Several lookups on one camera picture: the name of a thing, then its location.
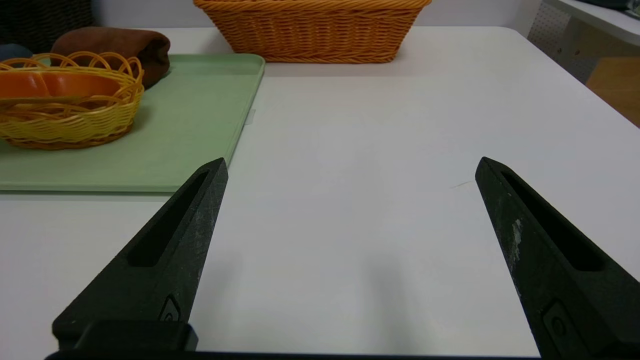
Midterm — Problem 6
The light green plastic tray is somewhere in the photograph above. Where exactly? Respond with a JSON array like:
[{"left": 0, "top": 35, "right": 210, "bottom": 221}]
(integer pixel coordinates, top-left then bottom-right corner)
[{"left": 0, "top": 53, "right": 266, "bottom": 194}]

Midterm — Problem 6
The white perforated panel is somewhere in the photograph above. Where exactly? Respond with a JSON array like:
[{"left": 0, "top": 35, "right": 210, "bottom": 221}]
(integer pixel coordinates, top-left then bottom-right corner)
[{"left": 527, "top": 0, "right": 601, "bottom": 84}]

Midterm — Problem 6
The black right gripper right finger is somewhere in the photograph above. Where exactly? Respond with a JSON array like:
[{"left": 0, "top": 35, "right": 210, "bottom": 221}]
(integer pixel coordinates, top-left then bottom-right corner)
[{"left": 474, "top": 156, "right": 640, "bottom": 360}]

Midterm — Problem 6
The large orange wicker basket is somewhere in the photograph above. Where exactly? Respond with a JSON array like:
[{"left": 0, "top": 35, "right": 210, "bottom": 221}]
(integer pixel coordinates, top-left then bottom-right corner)
[{"left": 193, "top": 0, "right": 432, "bottom": 65}]

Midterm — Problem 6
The brown towel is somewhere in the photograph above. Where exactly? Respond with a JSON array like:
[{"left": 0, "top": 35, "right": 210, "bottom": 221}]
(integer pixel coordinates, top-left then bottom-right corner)
[{"left": 50, "top": 26, "right": 171, "bottom": 90}]

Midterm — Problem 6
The white bread slice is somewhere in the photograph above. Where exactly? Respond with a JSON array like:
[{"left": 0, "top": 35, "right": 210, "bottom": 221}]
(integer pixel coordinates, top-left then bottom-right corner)
[{"left": 0, "top": 71, "right": 122, "bottom": 99}]

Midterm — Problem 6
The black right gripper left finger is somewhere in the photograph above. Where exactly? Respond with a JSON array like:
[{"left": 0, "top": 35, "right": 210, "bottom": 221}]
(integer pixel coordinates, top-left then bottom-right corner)
[{"left": 52, "top": 157, "right": 229, "bottom": 350}]

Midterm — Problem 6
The brown wood panel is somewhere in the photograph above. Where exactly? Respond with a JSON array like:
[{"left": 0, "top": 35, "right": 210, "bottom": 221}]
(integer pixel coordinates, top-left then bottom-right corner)
[{"left": 585, "top": 56, "right": 640, "bottom": 127}]

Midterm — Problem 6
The white side table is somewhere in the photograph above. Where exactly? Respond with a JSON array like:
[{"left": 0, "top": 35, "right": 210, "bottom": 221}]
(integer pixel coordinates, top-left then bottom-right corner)
[{"left": 544, "top": 0, "right": 640, "bottom": 48}]

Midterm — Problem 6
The dark brown wicker basket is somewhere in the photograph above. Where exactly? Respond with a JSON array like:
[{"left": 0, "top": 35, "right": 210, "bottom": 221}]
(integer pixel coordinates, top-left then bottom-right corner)
[{"left": 0, "top": 0, "right": 94, "bottom": 46}]

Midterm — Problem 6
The small yellow wicker basket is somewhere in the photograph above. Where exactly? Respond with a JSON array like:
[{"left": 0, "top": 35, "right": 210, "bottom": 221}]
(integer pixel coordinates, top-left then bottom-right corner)
[{"left": 0, "top": 51, "right": 146, "bottom": 151}]

